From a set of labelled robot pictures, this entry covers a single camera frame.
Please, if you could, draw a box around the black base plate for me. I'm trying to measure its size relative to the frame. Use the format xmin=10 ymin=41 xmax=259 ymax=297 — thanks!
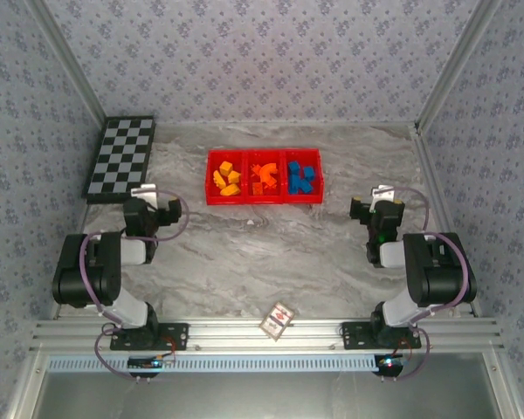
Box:
xmin=109 ymin=322 xmax=190 ymax=351
xmin=341 ymin=321 xmax=423 ymax=350

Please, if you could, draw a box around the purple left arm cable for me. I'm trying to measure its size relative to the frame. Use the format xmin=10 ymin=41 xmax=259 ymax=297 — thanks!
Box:
xmin=80 ymin=189 xmax=192 ymax=381

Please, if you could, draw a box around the playing card box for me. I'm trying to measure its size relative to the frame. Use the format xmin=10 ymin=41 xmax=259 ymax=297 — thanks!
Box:
xmin=259 ymin=301 xmax=296 ymax=340

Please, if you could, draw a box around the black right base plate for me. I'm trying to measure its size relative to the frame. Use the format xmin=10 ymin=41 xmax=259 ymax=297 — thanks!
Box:
xmin=341 ymin=321 xmax=423 ymax=350

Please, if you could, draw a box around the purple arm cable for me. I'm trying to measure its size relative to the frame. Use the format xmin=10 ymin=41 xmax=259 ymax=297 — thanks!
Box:
xmin=382 ymin=185 xmax=471 ymax=381
xmin=80 ymin=189 xmax=192 ymax=381

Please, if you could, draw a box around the circuit board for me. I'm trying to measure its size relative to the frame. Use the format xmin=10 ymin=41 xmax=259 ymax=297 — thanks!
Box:
xmin=375 ymin=355 xmax=410 ymax=370
xmin=128 ymin=355 xmax=176 ymax=370

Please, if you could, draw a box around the light blue cable duct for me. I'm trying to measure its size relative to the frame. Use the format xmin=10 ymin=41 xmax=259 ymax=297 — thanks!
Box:
xmin=47 ymin=354 xmax=379 ymax=373

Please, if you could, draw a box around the aluminium corner post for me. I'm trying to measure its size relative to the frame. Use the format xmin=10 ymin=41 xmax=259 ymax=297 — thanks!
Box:
xmin=24 ymin=0 xmax=108 ymax=127
xmin=416 ymin=0 xmax=504 ymax=128

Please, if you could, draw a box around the left circuit board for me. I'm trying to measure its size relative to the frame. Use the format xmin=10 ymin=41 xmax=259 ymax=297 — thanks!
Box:
xmin=128 ymin=355 xmax=176 ymax=370

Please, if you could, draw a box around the black grey checkerboard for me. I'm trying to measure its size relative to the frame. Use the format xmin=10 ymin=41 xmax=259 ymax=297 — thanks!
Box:
xmin=81 ymin=115 xmax=157 ymax=205

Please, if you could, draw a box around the right circuit board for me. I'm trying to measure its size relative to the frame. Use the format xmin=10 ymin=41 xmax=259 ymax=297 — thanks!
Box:
xmin=375 ymin=355 xmax=410 ymax=370

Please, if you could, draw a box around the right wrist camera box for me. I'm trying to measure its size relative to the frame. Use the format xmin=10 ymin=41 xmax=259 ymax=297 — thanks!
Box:
xmin=371 ymin=184 xmax=396 ymax=204

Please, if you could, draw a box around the aluminium front rail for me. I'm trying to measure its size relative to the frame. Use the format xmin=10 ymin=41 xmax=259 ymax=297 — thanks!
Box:
xmin=29 ymin=317 xmax=506 ymax=354

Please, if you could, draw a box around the orange lego arch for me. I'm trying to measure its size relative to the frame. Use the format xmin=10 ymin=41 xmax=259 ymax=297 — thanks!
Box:
xmin=259 ymin=162 xmax=279 ymax=185

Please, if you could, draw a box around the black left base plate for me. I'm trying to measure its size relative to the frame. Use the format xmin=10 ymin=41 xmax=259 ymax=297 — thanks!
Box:
xmin=109 ymin=322 xmax=190 ymax=351

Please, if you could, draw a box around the red three-compartment bin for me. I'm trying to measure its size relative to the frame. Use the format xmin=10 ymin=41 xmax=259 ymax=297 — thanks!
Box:
xmin=204 ymin=148 xmax=324 ymax=206

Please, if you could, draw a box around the aluminium back rail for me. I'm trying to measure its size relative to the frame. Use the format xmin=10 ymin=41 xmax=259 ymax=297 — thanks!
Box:
xmin=155 ymin=120 xmax=420 ymax=129

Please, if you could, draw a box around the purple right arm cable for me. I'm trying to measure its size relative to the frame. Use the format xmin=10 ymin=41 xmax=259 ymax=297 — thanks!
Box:
xmin=382 ymin=185 xmax=471 ymax=381

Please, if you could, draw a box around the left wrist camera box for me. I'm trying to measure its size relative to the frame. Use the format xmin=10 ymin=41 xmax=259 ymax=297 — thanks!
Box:
xmin=130 ymin=183 xmax=159 ymax=207

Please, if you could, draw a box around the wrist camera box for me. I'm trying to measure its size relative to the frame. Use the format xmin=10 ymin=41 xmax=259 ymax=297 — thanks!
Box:
xmin=130 ymin=183 xmax=159 ymax=207
xmin=371 ymin=184 xmax=396 ymax=204

